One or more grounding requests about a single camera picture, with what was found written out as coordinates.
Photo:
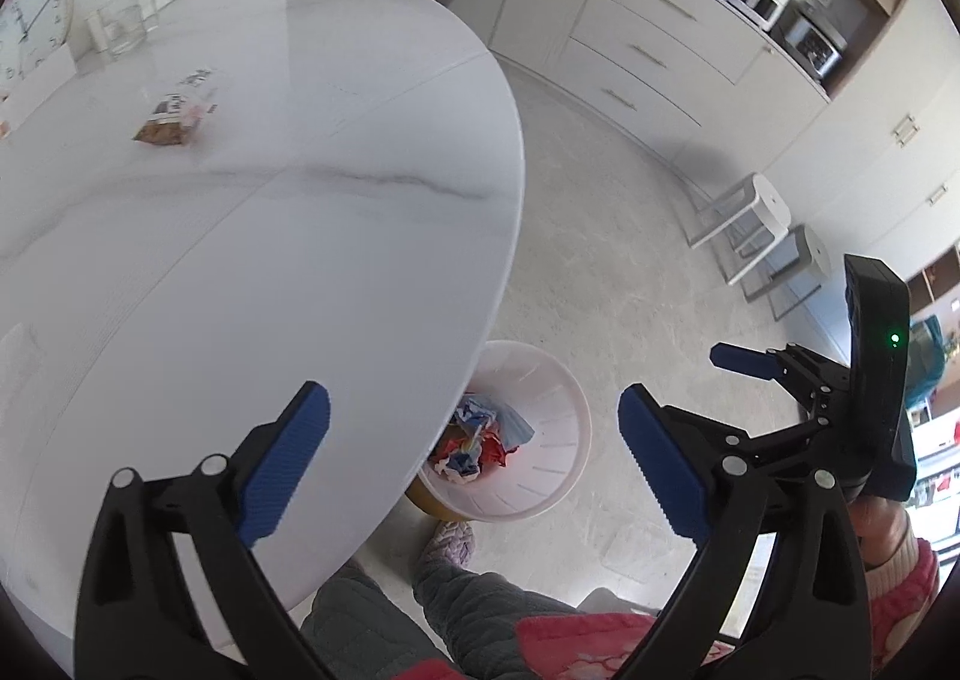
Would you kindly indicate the grey quilted trousers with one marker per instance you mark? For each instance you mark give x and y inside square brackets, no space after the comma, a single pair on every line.
[457,612]

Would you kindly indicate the round white wall clock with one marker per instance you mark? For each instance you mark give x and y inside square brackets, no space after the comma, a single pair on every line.
[30,28]

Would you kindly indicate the person's right hand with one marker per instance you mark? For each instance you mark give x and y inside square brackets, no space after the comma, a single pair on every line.
[881,530]

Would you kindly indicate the blue face mask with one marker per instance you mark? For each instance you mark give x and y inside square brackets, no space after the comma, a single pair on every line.
[516,429]

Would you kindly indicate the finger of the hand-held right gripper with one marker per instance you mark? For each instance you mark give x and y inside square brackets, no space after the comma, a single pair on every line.
[787,446]
[742,359]

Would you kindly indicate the wooden cubby shelf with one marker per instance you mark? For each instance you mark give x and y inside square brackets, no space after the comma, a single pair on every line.
[937,283]

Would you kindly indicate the white sideboard with drawers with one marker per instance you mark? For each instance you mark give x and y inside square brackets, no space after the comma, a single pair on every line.
[660,50]

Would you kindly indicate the white plastic trash bin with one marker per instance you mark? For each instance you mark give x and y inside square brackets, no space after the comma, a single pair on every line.
[555,440]

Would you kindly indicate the grey stool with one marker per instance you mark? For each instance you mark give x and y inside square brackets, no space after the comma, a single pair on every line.
[795,268]

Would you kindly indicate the clear biscuit packet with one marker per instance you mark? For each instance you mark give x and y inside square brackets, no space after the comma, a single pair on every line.
[169,121]

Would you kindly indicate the white tall cupboard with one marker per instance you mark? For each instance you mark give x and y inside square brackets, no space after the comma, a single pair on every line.
[862,148]

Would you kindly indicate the clear glass cup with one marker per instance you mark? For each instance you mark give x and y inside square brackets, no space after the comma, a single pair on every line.
[120,24]

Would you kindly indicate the tan rounded object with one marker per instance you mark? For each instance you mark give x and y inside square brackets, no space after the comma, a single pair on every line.
[427,500]

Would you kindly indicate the teal bag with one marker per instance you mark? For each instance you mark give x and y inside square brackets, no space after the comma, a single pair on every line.
[926,365]

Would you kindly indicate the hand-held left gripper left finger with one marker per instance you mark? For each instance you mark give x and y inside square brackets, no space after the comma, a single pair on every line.
[285,470]

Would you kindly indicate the silver toaster oven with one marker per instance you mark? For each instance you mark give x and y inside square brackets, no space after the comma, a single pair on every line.
[814,47]

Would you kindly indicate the knitted slipper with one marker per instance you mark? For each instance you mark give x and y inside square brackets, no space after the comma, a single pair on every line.
[448,543]

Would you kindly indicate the white stool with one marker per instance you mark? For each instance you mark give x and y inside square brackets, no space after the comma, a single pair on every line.
[750,215]

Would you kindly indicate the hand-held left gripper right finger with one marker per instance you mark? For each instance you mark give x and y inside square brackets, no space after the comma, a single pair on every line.
[664,470]

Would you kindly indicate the white printed paper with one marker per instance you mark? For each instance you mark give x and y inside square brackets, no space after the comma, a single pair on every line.
[454,468]

